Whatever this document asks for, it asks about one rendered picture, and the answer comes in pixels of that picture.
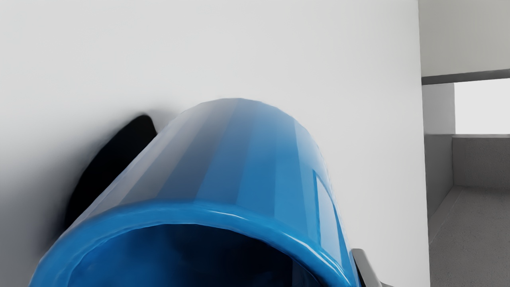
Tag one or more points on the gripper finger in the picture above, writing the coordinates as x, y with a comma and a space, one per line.
367, 271

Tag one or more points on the blue faceted mug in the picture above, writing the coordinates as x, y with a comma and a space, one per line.
239, 159

